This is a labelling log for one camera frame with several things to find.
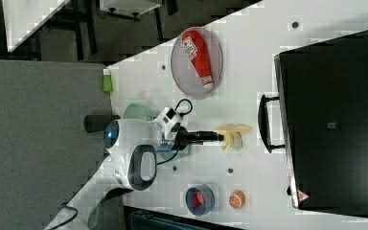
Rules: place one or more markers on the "green bottle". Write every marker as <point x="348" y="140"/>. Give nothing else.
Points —
<point x="107" y="81"/>

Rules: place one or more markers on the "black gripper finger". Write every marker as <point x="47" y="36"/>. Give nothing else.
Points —
<point x="211" y="136"/>

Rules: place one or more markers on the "yellow peeled banana toy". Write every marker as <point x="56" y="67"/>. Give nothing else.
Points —
<point x="232" y="135"/>

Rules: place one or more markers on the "red ketchup bottle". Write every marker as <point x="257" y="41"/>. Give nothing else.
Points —
<point x="196" y="50"/>

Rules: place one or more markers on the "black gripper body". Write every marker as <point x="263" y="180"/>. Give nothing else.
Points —
<point x="184" y="138"/>

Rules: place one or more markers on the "orange slice toy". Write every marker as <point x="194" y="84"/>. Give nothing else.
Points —
<point x="237" y="199"/>

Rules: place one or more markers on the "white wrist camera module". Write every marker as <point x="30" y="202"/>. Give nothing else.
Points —
<point x="170" y="121"/>

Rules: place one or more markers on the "black toaster oven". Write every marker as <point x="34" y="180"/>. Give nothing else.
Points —
<point x="323" y="99"/>

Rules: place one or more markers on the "red toy fruit in bowl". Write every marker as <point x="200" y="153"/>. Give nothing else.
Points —
<point x="198" y="199"/>

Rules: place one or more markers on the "green mug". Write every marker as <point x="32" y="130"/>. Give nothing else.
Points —
<point x="166" y="155"/>

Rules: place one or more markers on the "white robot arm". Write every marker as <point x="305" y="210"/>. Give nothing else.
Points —
<point x="131" y="162"/>

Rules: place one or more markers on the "grey round plate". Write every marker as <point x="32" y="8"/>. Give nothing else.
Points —
<point x="184" y="73"/>

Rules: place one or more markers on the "blue bowl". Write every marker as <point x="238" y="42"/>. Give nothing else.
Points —
<point x="208" y="204"/>

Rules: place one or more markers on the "black cylinder on table edge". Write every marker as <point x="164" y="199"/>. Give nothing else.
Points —
<point x="95" y="123"/>

